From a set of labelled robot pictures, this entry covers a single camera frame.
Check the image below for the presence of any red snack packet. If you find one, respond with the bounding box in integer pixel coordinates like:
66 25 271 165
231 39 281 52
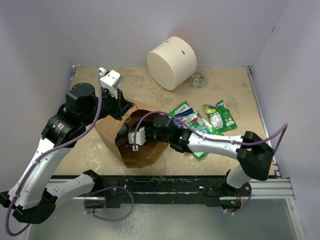
123 144 133 150

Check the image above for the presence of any white cylindrical container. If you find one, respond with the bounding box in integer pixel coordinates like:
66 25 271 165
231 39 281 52
146 36 197 91

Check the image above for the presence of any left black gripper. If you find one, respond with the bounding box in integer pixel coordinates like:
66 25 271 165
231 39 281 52
82 86 134 126

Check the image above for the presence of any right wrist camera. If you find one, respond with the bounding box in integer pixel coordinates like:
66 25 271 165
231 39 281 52
128 127 146 152

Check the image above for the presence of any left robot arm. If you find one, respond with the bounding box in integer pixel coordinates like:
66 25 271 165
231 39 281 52
0 83 134 224

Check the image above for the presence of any teal snack packet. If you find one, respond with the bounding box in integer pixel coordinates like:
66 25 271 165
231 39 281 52
179 111 214 134

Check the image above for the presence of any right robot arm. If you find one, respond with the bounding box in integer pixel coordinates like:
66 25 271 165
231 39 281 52
145 115 274 196

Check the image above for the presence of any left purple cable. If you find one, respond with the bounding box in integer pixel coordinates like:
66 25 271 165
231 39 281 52
4 68 103 237

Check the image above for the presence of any large green chips bag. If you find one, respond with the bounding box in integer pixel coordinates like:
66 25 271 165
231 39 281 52
168 100 223 160

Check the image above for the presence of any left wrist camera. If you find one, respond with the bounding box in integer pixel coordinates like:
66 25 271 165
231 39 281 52
98 67 125 99

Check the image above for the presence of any brown paper bag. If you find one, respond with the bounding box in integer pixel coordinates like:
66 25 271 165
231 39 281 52
95 101 168 178

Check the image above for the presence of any small yellow green snack packet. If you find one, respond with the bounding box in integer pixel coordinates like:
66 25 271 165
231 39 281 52
203 104 224 129

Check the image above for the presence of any clear tape roll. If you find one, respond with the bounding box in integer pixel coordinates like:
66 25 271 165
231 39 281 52
188 73 206 89

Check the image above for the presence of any blue salt vinegar chips bag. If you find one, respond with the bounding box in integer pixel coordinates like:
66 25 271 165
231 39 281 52
173 107 195 129

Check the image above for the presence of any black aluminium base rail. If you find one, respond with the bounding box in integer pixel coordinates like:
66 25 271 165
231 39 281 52
49 174 293 210

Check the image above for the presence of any dark blue snack bag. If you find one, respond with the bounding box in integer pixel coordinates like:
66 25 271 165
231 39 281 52
115 123 129 147

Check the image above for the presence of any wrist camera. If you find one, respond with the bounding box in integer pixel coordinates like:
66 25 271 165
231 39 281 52
98 67 125 99
128 127 146 152

